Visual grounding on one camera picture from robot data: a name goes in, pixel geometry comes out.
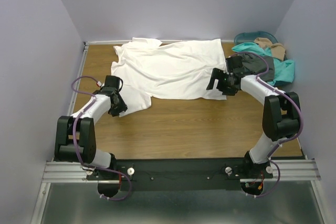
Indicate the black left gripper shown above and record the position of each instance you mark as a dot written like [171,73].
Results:
[118,106]

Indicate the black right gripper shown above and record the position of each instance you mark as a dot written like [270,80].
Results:
[219,82]

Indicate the white t shirt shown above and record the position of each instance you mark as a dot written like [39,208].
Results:
[177,71]

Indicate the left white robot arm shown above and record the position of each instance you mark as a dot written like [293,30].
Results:
[75,134]

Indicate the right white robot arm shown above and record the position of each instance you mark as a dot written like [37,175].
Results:
[282,119]

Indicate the dark grey t shirt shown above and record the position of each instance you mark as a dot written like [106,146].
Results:
[256,65]

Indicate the teal plastic basket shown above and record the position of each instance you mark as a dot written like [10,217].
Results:
[250,37]

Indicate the tan t shirt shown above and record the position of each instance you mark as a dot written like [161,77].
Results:
[277,50]

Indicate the teal t shirt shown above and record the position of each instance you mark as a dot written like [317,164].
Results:
[284,70]

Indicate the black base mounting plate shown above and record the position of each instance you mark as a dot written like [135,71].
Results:
[181,174]

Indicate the aluminium front frame rail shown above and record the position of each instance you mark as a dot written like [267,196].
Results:
[285,170]

